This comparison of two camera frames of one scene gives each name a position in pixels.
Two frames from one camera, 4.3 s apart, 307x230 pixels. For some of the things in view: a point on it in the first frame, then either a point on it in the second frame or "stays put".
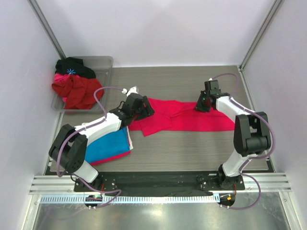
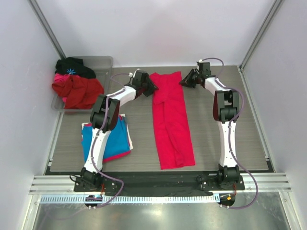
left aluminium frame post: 44,24 stays put
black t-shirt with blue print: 75,66 stays put
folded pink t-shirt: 110,159 stays put
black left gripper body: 143,111 to 148,87
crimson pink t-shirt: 170,115 to 173,134
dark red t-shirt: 78,92 stays put
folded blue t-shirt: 108,146 stays put
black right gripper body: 202,104 to 192,80
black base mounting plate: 158,182 stays put
